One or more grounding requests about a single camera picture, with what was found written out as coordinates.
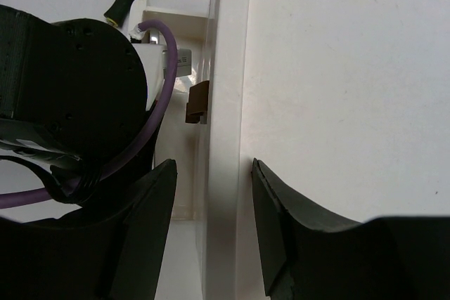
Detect white drawer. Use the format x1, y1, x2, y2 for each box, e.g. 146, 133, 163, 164
143, 6, 216, 221

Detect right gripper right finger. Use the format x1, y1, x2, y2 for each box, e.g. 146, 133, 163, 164
252, 159, 449, 299

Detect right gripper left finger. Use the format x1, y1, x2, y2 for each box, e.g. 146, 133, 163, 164
1, 159, 177, 299

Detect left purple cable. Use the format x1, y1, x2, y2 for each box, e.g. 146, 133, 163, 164
0, 20, 178, 209

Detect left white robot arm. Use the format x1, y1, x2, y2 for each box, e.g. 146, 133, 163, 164
1, 6, 168, 209

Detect white drawer cabinet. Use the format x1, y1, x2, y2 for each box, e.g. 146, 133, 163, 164
202, 0, 449, 299

